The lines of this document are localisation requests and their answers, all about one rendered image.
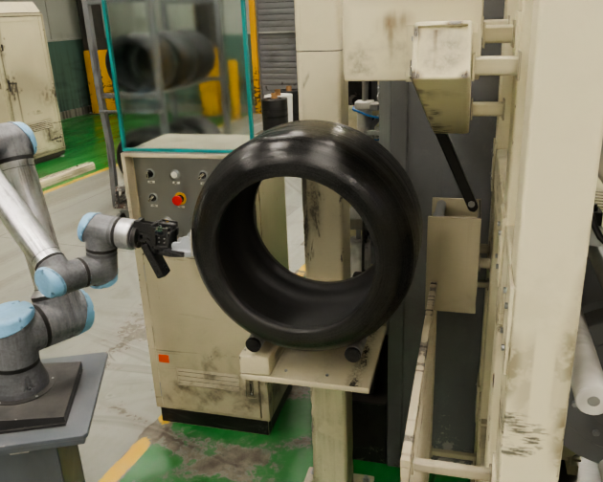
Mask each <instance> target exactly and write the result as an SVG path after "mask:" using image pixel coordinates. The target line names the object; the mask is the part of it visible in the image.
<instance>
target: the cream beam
mask: <svg viewBox="0 0 603 482"><path fill-rule="evenodd" d="M483 2H484V0H344V1H343V9H344V15H343V58H344V70H343V73H344V76H345V81H391V80H406V82H408V81H412V80H411V79H410V78H409V66H410V59H412V58H413V42H412V36H413V26H414V24H415V23H416V22H432V21H459V20H470V21H472V22H473V45H472V63H471V79H472V67H473V53H476V57H478V56H480V52H481V35H482V19H483Z"/></svg>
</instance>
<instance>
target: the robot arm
mask: <svg viewBox="0 0 603 482"><path fill-rule="evenodd" d="M36 151H37V141H36V138H35V135H34V132H33V131H32V129H31V128H30V127H29V126H28V125H27V124H25V123H23V122H20V121H16V122H12V121H8V122H3V123H0V220H1V222H2V223H3V225H4V226H5V227H6V229H7V230H8V232H9V233H10V235H11V236H12V238H13V239H14V241H15V242H16V244H17V245H18V246H19V248H20V249H21V251H22V252H23V253H24V254H25V258H26V261H27V264H28V268H29V271H30V274H31V278H32V281H33V286H34V292H33V294H32V296H31V300H32V303H33V304H31V303H30V302H27V301H21V302H20V301H19V300H16V301H9V302H5V303H2V304H0V401H3V402H10V401H18V400H22V399H26V398H29V397H32V396H33V395H35V394H37V393H39V392H40V391H42V390H43V389H44V388H45V387H46V386H47V384H48V382H49V375H48V372H47V370H46V368H45V367H44V365H43V364H42V362H41V360H40V358H39V351H40V350H42V349H44V348H47V347H50V346H52V345H55V344H57V343H60V342H62V341H65V340H68V339H70V338H73V337H76V336H79V335H80V334H82V333H84V332H86V331H88V330H89V329H90V328H91V327H92V325H93V323H94V320H95V311H94V305H93V302H92V299H91V297H90V296H89V295H88V294H87V293H85V291H83V290H81V289H82V288H86V287H91V288H93V289H102V288H108V287H111V286H113V285H114V284H115V283H116V282H117V280H118V273H119V268H118V248H120V249H125V250H130V251H133V250H135V249H136V248H138V249H139V248H142V250H143V252H144V254H145V256H146V258H147V260H148V262H149V264H150V266H151V268H152V270H153V271H154V273H155V274H156V276H157V278H162V277H165V276H166V275H167V274H168V273H169V272H170V269H169V267H168V264H167V262H166V260H165V259H164V257H163V255H164V256H168V257H191V251H190V232H189V233H188V235H187V236H184V237H179V238H178V239H177V235H178V234H179V228H178V222H177V221H171V220H166V219H160V220H157V221H156V222H150V221H145V218H142V217H140V218H138V220H135V219H129V218H124V217H119V216H113V215H107V214H102V213H100V212H98V213H95V212H88V213H86V214H85V215H83V216H82V218H81V219H80V221H79V223H78V239H79V240H80V241H81V242H85V250H86V255H85V256H82V257H77V258H74V259H70V260H68V259H67V258H66V256H65V255H64V254H63V253H62V252H61V251H60V249H59V245H58V243H57V239H56V234H55V230H54V227H53V223H52V220H51V217H50V213H49V211H48V207H47V204H46V201H45V197H44V194H43V190H42V187H41V184H40V181H39V178H38V174H37V171H36V168H35V164H34V154H35V153H36ZM166 221H168V222H166ZM159 222H160V223H159ZM170 222H173V223H170ZM158 223H159V225H158ZM14 374H15V375H14Z"/></svg>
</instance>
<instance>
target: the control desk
mask: <svg viewBox="0 0 603 482"><path fill-rule="evenodd" d="M228 154H229V153H203V152H152V151H124V152H122V153H121V158H122V165H123V177H124V184H125V191H126V198H127V204H128V211H129V218H130V219H135V220H138V218H140V217H142V218H145V221H150V222H156V221H157V220H160V219H166V220H171V221H177V222H178V228H179V234H178V235H177V239H178V238H179V237H184V236H187V235H188V233H189V232H190V230H191V223H192V216H193V212H194V208H195V204H196V201H197V199H198V196H199V194H200V191H201V189H202V187H203V185H204V184H205V182H206V180H207V178H208V177H209V175H210V174H211V172H212V171H213V169H214V168H215V167H216V166H217V165H218V164H219V162H220V161H221V160H222V159H224V158H225V157H226V156H227V155H228ZM255 214H256V222H257V229H258V232H259V235H260V237H261V239H262V241H263V243H264V245H265V247H266V248H267V250H268V251H269V252H270V254H272V255H273V256H274V257H275V258H276V259H277V261H278V262H279V263H280V264H281V265H282V266H284V267H285V268H286V269H288V270H289V261H288V242H287V224H286V205H285V185H284V177H275V178H269V179H265V180H262V182H261V184H260V186H259V189H258V191H257V197H256V206H255ZM135 256H136V263H137V270H138V277H139V283H140V290H141V297H142V304H143V311H144V318H145V330H146V337H147V344H148V351H149V357H150V364H151V371H152V378H153V384H154V391H155V398H156V405H157V406H159V407H160V408H161V411H162V418H163V421H169V422H175V423H182V424H189V425H196V426H203V427H216V428H223V429H229V430H236V431H244V432H251V433H257V434H264V435H270V433H271V431H272V429H273V427H274V424H275V422H276V420H277V419H278V417H279V414H280V412H281V410H282V408H283V406H284V404H285V402H286V400H287V397H288V395H289V393H290V391H291V389H292V384H284V383H268V382H260V381H252V380H243V379H241V376H240V374H241V372H240V362H239V355H240V353H241V352H242V350H243V349H244V348H245V346H246V344H245V343H246V340H247V338H249V337H250V335H251V334H250V333H249V332H247V331H246V330H244V329H243V328H241V327H240V326H239V325H237V324H236V323H235V322H234V321H233V320H231V319H230V318H229V317H228V316H227V315H226V314H225V313H224V312H223V311H222V310H221V308H220V307H219V306H218V305H217V304H216V302H215V301H214V300H213V298H212V296H211V295H210V293H209V292H208V290H207V288H206V287H205V285H204V283H203V281H202V279H201V276H200V274H199V272H198V270H197V267H196V264H195V260H194V256H191V257H168V256H164V255H163V257H164V259H165V260H166V262H167V265H168V267H169V269H170V272H169V273H168V274H167V275H166V276H165V277H162V278H157V276H156V274H155V273H154V271H153V270H152V268H151V266H150V264H149V262H148V260H147V258H146V256H145V254H144V252H143V250H142V248H139V249H138V248H136V249H135ZM159 354H160V355H168V358H169V363H168V362H159V356H158V355H159Z"/></svg>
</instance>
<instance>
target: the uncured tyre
mask: <svg viewBox="0 0 603 482"><path fill-rule="evenodd" d="M275 177H297V178H303V179H307V180H310V181H314V182H316V183H319V184H321V185H324V186H327V187H328V188H330V189H332V190H333V191H335V192H336V193H338V194H339V195H341V196H342V197H343V198H344V199H345V200H347V201H348V202H349V203H350V204H351V205H352V206H353V208H354V209H355V210H356V211H357V212H358V214H359V215H360V217H361V218H362V220H363V221H364V223H365V225H366V227H367V229H368V232H369V235H370V237H371V241H372V244H373V248H374V255H375V263H374V264H373V265H372V266H370V267H369V268H368V269H367V270H365V271H364V272H362V273H361V274H358V275H356V276H353V277H352V278H349V279H345V280H340V281H317V280H312V279H308V278H305V277H302V276H300V275H298V274H295V273H293V272H291V271H289V270H288V269H286V268H285V267H284V266H282V265H281V264H280V263H279V262H278V261H277V259H276V258H275V257H274V256H273V255H272V254H270V252H269V251H268V250H267V248H266V247H265V245H264V243H263V241H262V239H261V237H260V235H259V232H258V229H257V222H256V214H255V206H256V197H257V191H258V189H259V186H260V184H261V182H262V180H265V179H269V178H275ZM422 233H423V223H422V213H421V208H420V204H419V201H418V197H417V194H416V192H415V189H414V187H413V183H412V181H411V180H410V178H409V176H408V174H407V173H406V171H405V170H404V168H403V167H402V165H401V164H400V163H399V162H398V161H397V160H396V159H395V158H394V157H393V156H392V154H391V153H390V152H389V151H388V150H387V149H386V148H385V147H384V146H383V145H381V144H380V143H379V142H377V141H376V140H374V139H373V138H371V137H370V136H368V135H366V134H364V133H363V132H361V131H359V130H356V129H354V128H352V127H349V126H346V125H343V124H340V123H337V122H333V121H327V120H296V121H290V122H287V123H283V124H280V125H277V126H275V127H272V128H270V129H268V130H266V131H264V132H262V133H260V134H259V135H257V136H255V137H254V138H252V139H250V140H249V141H247V142H246V143H244V144H243V145H241V146H239V147H238V148H236V149H235V150H233V151H232V152H231V153H229V154H228V155H227V156H226V157H225V158H224V159H222V160H221V161H220V162H219V164H218V165H217V166H216V167H215V168H214V169H213V171H212V172H211V174H210V175H209V177H208V178H207V180H206V182H205V184H204V185H203V187H202V189H201V191H200V194H199V196H198V199H197V201H196V204H195V208H194V212H193V216H192V223H191V237H192V251H193V256H194V260H195V264H196V267H197V270H198V272H199V274H200V276H201V279H202V281H203V283H204V285H205V287H206V288H207V290H208V292H209V293H210V295H211V296H212V298H213V300H214V301H215V302H216V304H217V305H218V306H219V307H220V308H221V310H222V311H223V312H224V313H225V314H226V315H227V316H228V317H229V318H230V319H231V320H233V321H234V322H235V323H236V324H237V325H239V326H240V327H241V328H243V329H244V330H246V331H247V332H249V333H250V334H252V335H254V336H256V337H258V338H259V339H261V340H265V341H267V342H270V343H272V344H274V345H277V346H280V347H284V348H288V349H293V350H300V351H326V350H333V349H338V348H342V347H345V346H348V345H351V344H353V343H355V342H357V341H360V340H362V339H364V338H366V337H368V336H369V335H371V334H372V333H374V332H375V331H376V330H378V329H379V328H380V327H381V326H382V325H384V324H385V323H386V322H387V321H388V320H389V319H390V318H391V317H392V316H393V315H394V314H395V312H396V311H397V310H398V308H399V307H400V306H401V304H402V303H403V301H404V299H405V297H406V296H407V294H408V291H409V290H410V288H411V285H412V282H413V277H414V273H415V268H416V264H417V260H418V256H419V253H420V248H421V243H422Z"/></svg>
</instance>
